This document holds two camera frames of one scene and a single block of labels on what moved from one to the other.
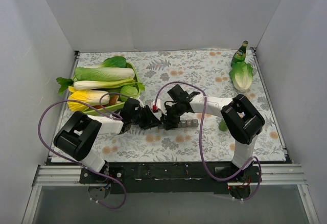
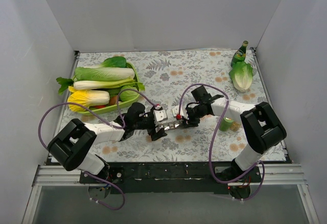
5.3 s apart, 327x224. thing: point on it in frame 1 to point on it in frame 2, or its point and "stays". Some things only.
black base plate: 187,177 stays
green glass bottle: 239,55 stays
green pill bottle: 223,126 stays
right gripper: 172,116 to 189,118
